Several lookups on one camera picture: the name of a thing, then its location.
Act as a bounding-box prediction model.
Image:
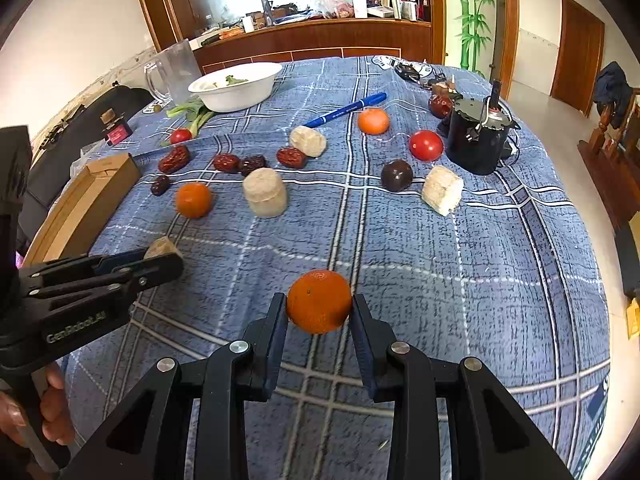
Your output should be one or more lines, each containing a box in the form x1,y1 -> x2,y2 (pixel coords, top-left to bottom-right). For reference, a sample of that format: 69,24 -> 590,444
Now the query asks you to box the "dark date small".
150,174 -> 171,196

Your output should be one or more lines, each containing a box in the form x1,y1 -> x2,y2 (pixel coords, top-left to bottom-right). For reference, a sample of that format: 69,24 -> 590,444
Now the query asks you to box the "orange tangerine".
358,107 -> 390,136
286,270 -> 352,335
175,182 -> 214,219

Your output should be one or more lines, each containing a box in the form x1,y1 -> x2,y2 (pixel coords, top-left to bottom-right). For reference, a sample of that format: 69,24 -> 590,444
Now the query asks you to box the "large red date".
157,145 -> 191,174

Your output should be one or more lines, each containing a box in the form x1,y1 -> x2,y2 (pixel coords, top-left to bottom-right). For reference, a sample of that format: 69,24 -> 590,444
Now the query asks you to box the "beige cake piece round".
243,168 -> 288,218

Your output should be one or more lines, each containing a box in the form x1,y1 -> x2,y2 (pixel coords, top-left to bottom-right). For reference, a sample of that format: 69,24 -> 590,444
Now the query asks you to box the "dark plum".
380,159 -> 413,192

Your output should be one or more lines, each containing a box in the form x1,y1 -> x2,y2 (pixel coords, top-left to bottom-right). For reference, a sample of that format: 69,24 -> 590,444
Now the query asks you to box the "person's left hand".
0,363 -> 75,448

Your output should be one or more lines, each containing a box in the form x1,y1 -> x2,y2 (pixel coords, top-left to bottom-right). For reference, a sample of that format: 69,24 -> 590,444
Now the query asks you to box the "shallow cardboard tray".
24,153 -> 141,266

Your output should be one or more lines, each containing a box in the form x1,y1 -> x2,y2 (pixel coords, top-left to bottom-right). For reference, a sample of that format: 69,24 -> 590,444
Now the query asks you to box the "black sofa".
16,86 -> 152,256

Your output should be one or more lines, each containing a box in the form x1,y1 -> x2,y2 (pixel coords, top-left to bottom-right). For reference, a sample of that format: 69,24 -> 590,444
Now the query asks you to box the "small dark jar pink label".
101,108 -> 132,146

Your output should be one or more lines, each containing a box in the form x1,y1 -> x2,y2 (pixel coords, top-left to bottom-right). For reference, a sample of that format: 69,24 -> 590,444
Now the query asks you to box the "red cherry tomato left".
169,128 -> 193,144

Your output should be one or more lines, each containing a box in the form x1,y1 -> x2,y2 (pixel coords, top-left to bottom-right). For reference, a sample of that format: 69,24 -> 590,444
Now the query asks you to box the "red cherry tomato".
169,128 -> 193,144
409,130 -> 444,162

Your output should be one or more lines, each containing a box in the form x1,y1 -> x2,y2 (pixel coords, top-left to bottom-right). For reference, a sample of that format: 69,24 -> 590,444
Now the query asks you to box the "red date centre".
213,153 -> 241,174

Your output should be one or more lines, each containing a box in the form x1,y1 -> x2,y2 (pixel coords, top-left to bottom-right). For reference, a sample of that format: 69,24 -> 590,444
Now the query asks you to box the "green leafy vegetable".
160,98 -> 215,146

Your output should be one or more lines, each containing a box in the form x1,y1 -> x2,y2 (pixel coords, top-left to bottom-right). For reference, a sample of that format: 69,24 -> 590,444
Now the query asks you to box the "dark purple date centre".
239,155 -> 268,177

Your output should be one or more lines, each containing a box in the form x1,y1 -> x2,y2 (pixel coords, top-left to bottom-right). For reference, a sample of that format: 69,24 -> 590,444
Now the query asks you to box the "clear plastic pitcher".
143,39 -> 202,105

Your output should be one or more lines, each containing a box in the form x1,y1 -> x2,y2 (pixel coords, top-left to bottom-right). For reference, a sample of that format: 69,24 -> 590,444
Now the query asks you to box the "red date right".
277,146 -> 307,169

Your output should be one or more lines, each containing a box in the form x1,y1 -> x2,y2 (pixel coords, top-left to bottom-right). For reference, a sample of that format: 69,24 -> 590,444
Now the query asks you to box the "white bowl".
188,62 -> 283,114

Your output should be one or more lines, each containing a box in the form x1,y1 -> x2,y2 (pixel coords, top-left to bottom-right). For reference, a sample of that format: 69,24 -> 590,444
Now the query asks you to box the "red cherry tomato right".
409,130 -> 444,162

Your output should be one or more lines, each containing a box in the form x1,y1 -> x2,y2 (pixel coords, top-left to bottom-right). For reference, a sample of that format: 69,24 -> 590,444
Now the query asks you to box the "blue plaid tablecloth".
65,58 -> 610,477

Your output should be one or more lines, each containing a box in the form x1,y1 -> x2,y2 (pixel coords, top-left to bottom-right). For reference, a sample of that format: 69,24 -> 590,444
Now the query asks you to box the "wooden stair railing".
577,88 -> 639,230

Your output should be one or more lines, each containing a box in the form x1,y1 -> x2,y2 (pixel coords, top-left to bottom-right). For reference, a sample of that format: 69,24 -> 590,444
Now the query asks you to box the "black cylindrical device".
437,80 -> 521,176

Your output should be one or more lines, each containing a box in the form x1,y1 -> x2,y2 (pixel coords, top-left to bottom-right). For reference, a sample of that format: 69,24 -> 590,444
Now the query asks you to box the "dark red fruit far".
428,94 -> 454,119

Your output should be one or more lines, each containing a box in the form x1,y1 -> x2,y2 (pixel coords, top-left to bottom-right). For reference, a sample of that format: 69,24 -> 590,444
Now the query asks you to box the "wooden counter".
195,18 -> 445,74

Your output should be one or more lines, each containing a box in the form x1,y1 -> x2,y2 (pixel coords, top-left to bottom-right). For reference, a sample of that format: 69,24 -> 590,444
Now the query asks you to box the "blue marker pen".
305,92 -> 387,128

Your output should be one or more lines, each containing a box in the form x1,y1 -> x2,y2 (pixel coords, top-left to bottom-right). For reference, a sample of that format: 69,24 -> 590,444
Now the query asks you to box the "keys bunch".
393,60 -> 448,88

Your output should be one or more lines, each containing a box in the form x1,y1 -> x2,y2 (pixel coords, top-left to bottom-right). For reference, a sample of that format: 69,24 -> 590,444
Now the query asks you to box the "dark jacket on railing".
593,61 -> 634,129

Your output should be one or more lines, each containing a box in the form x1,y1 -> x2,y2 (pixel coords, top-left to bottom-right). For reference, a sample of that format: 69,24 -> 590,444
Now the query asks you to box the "brown wooden door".
550,0 -> 605,117

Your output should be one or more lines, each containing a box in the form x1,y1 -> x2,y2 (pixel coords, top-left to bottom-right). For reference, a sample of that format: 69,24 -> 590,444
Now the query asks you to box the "plastic bag on counter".
318,0 -> 355,18

